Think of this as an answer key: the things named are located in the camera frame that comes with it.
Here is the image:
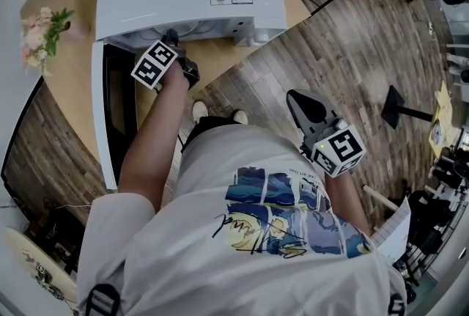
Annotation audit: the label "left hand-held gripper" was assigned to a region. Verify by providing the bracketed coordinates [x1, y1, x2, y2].
[130, 28, 201, 90]

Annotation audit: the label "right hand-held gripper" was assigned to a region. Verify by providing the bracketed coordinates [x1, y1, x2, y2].
[286, 89, 368, 179]

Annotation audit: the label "white plate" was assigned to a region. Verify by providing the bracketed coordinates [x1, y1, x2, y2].
[146, 19, 218, 41]

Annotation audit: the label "person's left forearm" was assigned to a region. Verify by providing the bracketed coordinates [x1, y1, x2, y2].
[117, 65, 191, 213]

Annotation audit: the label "person's right forearm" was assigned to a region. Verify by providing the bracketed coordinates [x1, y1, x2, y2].
[322, 166, 372, 239]

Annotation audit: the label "person's left white shoe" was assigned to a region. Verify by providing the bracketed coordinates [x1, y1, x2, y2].
[191, 99, 210, 124]

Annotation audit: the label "black floor stand base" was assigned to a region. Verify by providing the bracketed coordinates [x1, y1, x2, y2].
[380, 84, 434, 131]

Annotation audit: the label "person's black shorts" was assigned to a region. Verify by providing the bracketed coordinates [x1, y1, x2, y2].
[182, 115, 237, 154]

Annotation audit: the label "pink vase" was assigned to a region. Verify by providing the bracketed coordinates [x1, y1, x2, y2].
[67, 20, 92, 40]

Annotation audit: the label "wooden stick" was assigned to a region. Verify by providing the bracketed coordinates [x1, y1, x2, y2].
[362, 183, 399, 213]

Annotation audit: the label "yellow table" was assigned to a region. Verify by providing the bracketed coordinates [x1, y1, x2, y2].
[427, 81, 457, 161]

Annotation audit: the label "pink flower bouquet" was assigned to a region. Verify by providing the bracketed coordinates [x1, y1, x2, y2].
[20, 5, 77, 78]

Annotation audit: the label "white paper sheet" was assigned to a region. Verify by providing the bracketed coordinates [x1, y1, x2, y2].
[376, 196, 412, 266]

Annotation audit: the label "black equipment pile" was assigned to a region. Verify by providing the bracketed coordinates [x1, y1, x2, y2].
[402, 145, 469, 286]

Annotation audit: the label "person's white printed t-shirt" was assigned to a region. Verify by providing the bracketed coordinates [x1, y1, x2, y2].
[75, 123, 408, 316]

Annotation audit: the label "round beige table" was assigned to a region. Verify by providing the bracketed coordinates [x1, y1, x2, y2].
[4, 225, 78, 308]

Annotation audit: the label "black shoulder strap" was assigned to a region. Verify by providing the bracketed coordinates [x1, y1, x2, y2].
[387, 290, 408, 316]
[84, 282, 122, 316]

